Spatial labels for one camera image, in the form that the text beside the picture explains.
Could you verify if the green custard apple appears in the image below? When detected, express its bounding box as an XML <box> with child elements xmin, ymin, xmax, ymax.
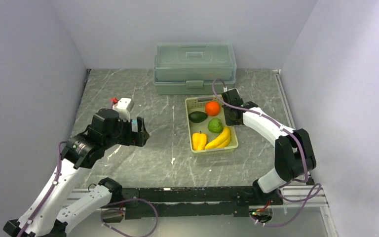
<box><xmin>207</xmin><ymin>118</ymin><xmax>224</xmax><ymax>133</ymax></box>

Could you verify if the orange fruit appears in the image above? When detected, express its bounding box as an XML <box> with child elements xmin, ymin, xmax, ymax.
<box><xmin>204</xmin><ymin>101</ymin><xmax>221</xmax><ymax>117</ymax></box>

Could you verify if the yellow bell pepper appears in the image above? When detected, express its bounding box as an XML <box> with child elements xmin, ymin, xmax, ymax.
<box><xmin>191</xmin><ymin>132</ymin><xmax>207</xmax><ymax>151</ymax></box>

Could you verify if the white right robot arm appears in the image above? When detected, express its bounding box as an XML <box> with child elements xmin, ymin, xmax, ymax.
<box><xmin>220</xmin><ymin>89</ymin><xmax>316</xmax><ymax>205</ymax></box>

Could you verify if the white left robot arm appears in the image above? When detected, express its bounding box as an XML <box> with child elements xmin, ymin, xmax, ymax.
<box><xmin>3</xmin><ymin>108</ymin><xmax>150</xmax><ymax>237</ymax></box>

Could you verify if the yellow banana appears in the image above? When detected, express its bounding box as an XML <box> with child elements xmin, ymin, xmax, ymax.
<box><xmin>205</xmin><ymin>127</ymin><xmax>231</xmax><ymax>150</ymax></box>

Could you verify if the dark green avocado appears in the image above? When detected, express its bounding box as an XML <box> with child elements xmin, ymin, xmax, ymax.
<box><xmin>188</xmin><ymin>111</ymin><xmax>208</xmax><ymax>123</ymax></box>

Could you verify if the pale green perforated basket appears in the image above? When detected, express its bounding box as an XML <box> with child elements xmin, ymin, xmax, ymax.
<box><xmin>185</xmin><ymin>95</ymin><xmax>239</xmax><ymax>155</ymax></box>

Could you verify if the green translucent storage box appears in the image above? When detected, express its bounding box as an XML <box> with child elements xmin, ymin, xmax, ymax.
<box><xmin>153</xmin><ymin>42</ymin><xmax>237</xmax><ymax>95</ymax></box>

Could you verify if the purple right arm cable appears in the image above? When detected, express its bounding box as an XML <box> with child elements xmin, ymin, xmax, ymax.
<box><xmin>211</xmin><ymin>78</ymin><xmax>323</xmax><ymax>228</ymax></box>

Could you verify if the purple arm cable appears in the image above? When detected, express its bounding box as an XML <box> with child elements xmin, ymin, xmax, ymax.
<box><xmin>211</xmin><ymin>78</ymin><xmax>323</xmax><ymax>228</ymax></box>
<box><xmin>14</xmin><ymin>140</ymin><xmax>159</xmax><ymax>237</ymax></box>

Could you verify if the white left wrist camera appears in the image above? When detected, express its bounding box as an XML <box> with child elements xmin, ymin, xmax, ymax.
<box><xmin>110</xmin><ymin>97</ymin><xmax>134</xmax><ymax>122</ymax></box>

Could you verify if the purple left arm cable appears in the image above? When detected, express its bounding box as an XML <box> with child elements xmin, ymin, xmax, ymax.
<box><xmin>14</xmin><ymin>140</ymin><xmax>159</xmax><ymax>237</ymax></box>

